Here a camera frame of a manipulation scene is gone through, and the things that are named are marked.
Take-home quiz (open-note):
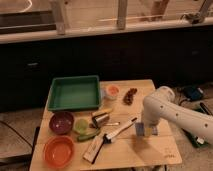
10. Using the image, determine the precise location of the blue sponge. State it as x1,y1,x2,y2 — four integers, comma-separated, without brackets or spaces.
134,121,160,138

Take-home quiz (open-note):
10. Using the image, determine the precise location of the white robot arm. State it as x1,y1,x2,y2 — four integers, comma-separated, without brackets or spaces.
143,86,213,145

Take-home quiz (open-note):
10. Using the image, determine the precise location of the green plastic tray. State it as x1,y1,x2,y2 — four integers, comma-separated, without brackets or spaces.
47,75,101,111

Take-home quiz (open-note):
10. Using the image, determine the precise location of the brown dried food piece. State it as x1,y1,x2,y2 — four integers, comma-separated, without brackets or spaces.
123,88,137,105

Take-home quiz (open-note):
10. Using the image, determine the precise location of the yellow banana toy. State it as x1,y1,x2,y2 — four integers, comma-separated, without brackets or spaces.
92,108,113,116

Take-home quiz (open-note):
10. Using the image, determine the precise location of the white cup orange inside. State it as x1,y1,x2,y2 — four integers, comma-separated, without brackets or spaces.
105,84,119,100

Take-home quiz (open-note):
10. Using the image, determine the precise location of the green bin with items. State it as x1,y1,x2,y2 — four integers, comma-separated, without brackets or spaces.
185,102,213,148

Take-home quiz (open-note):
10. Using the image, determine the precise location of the dark blue device on floor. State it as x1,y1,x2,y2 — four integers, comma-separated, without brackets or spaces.
180,86,204,101

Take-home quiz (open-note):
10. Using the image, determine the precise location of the metal cup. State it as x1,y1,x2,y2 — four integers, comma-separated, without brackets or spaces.
92,113,110,128

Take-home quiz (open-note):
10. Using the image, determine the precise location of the metal spoon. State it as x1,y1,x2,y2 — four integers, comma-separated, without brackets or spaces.
89,122,120,129

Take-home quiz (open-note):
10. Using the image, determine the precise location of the green pepper toy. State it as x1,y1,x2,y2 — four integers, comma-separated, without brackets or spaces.
77,130,101,142

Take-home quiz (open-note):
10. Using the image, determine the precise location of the small green cup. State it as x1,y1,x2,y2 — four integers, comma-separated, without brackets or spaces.
74,119,89,134

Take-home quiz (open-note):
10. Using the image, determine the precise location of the wooden block tool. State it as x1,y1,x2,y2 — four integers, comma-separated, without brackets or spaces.
83,136,103,163

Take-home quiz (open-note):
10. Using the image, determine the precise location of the purple bowl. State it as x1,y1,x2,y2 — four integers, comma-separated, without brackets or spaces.
49,112,74,135

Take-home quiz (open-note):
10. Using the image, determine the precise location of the orange bowl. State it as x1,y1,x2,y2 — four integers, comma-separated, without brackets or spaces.
43,136,74,169

